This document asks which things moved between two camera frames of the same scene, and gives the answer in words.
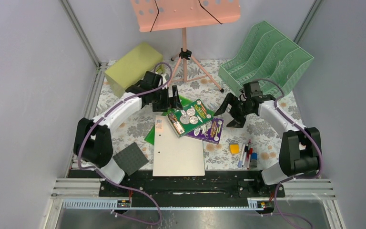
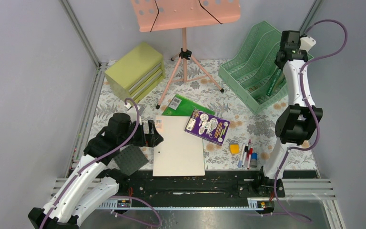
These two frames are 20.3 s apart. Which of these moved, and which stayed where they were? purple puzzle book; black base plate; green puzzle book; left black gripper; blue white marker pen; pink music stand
Moved: green puzzle book; left black gripper
Stayed: purple puzzle book; pink music stand; blue white marker pen; black base plate
